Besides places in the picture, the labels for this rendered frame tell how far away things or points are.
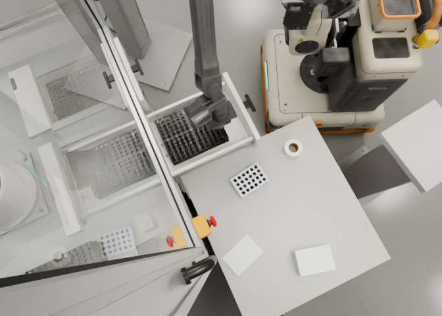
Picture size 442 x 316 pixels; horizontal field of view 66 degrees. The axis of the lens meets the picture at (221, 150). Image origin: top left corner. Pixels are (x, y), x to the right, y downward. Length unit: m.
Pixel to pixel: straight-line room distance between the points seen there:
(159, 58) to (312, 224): 1.54
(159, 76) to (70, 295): 2.18
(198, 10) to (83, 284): 0.78
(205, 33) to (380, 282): 1.76
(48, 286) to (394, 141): 1.44
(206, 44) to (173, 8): 1.72
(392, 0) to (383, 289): 1.51
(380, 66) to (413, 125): 0.27
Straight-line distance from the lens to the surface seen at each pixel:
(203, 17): 0.93
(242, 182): 1.33
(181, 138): 1.24
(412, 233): 2.34
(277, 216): 1.33
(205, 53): 0.95
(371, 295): 2.25
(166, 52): 2.41
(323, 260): 1.31
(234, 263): 1.30
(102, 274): 0.24
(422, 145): 1.57
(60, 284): 0.19
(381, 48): 1.62
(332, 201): 1.38
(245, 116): 1.23
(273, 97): 1.99
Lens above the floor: 2.08
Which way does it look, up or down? 75 degrees down
